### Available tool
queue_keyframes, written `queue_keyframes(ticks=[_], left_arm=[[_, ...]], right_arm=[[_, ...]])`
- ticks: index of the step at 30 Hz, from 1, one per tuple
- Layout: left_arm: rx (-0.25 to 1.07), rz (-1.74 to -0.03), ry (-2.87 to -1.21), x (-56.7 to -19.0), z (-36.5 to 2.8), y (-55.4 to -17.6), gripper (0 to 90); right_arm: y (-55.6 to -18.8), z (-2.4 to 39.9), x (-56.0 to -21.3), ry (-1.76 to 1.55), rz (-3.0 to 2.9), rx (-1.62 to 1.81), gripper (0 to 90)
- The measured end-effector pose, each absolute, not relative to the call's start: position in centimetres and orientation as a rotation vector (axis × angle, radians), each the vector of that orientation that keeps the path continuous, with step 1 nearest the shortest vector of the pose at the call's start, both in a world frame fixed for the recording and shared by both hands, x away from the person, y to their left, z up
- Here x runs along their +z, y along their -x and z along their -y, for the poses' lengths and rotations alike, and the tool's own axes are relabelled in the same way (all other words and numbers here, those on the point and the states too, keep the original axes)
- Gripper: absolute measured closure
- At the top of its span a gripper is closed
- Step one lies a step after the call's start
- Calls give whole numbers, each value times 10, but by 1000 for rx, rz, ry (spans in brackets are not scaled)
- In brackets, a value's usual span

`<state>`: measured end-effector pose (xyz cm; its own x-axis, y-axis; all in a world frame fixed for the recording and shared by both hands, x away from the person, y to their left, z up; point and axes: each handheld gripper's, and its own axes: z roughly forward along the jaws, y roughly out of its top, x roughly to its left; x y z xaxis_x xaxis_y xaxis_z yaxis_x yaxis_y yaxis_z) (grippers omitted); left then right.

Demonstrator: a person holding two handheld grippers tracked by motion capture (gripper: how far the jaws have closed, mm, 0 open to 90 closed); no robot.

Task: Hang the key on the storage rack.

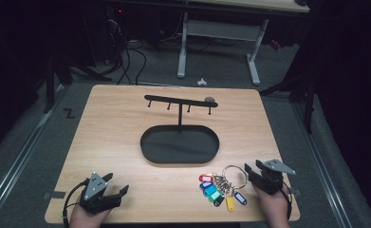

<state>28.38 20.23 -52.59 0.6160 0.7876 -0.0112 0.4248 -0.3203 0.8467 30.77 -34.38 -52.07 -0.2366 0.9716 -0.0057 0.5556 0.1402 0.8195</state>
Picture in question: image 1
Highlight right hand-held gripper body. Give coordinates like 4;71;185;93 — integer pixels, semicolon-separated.
249;158;297;196

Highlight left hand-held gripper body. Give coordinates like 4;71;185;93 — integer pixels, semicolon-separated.
79;171;124;214

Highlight key ring with coloured tags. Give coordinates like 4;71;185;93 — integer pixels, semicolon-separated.
198;164;249;213

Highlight person's left hand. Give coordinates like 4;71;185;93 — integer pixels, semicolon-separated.
68;202;112;228

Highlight person's right hand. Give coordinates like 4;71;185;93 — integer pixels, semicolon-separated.
251;183;291;228

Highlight black metal key rack stand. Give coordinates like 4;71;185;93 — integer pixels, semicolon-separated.
139;94;221;165

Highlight small red object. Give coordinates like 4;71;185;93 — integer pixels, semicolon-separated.
269;39;283;52

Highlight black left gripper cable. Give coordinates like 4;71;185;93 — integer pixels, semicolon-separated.
62;178;90;228

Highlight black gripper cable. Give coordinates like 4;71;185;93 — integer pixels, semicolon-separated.
281;181;293;221
62;178;90;228

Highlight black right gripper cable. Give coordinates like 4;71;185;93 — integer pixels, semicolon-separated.
281;181;293;221

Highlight aluminium floor rail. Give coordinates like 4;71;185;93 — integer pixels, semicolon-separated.
291;102;354;228
0;85;67;224

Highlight black floor cables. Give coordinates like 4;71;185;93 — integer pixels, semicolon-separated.
101;18;148;86

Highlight white metal frame desk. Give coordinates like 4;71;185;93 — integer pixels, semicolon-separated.
176;0;310;86

